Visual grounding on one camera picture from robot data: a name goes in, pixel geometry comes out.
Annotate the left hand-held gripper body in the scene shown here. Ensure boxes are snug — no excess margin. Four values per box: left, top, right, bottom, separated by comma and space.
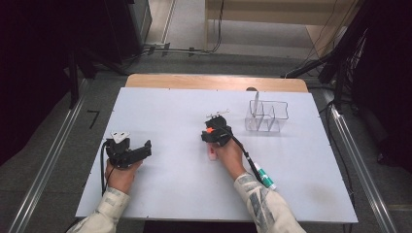
104, 130, 133, 170

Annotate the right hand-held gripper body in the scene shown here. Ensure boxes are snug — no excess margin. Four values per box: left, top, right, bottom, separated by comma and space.
204, 109, 233, 147

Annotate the orange highlighter pen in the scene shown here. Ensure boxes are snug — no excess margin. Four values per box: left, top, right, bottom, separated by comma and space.
205, 126, 218, 161

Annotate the clear plastic organizer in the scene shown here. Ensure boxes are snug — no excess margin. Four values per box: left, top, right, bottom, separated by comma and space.
244, 99, 290, 133

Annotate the green and white marker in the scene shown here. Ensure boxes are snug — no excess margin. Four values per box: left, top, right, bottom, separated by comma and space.
253, 161, 278, 191

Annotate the person's right hand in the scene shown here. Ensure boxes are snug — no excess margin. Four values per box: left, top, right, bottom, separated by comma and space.
212, 139, 248, 181

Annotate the person's left hand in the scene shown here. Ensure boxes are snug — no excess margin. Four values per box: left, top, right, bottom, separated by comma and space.
105, 159, 144, 195

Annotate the white pen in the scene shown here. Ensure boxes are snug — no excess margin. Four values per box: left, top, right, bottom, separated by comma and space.
252, 90, 260, 118

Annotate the black metal stand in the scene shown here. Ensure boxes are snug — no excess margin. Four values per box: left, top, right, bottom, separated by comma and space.
281, 28, 359, 112
65, 48, 129, 110

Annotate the grey cabinet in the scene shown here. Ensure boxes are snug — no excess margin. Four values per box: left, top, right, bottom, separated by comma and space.
125, 0, 154, 55

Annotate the light wooden bench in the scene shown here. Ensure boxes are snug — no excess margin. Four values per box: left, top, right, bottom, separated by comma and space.
203, 0, 361, 60

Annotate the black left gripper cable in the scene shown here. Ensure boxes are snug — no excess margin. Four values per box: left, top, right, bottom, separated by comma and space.
99, 140, 111, 197

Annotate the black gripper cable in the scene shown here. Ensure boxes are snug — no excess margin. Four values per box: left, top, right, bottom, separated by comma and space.
223, 128, 264, 185
99, 140, 111, 197

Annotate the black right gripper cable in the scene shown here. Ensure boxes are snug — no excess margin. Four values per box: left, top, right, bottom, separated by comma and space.
223, 128, 264, 185

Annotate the metal floor rail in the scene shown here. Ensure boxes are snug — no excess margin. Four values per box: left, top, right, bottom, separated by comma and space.
320, 87, 398, 233
7, 78, 89, 233

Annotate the floor power strip with cables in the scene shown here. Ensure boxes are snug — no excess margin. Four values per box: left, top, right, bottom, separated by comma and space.
141, 0, 226, 58

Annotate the black curtain with cables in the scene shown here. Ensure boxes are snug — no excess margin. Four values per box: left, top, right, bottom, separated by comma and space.
351, 0, 412, 174

